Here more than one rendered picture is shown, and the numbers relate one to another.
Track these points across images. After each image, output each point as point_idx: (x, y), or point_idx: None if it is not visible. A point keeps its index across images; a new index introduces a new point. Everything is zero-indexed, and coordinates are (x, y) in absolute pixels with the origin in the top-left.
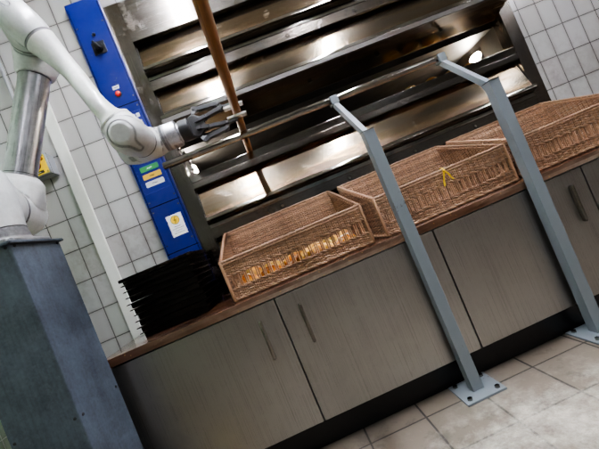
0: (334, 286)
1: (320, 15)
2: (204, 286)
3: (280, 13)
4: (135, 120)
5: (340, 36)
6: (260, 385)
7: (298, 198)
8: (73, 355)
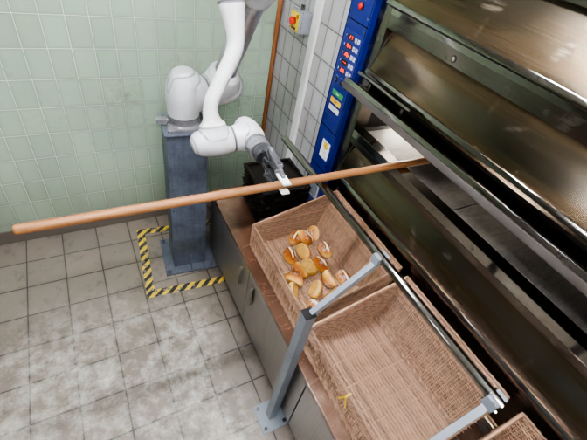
0: (265, 309)
1: None
2: (259, 216)
3: (576, 74)
4: (203, 145)
5: None
6: (235, 278)
7: (388, 238)
8: (182, 190)
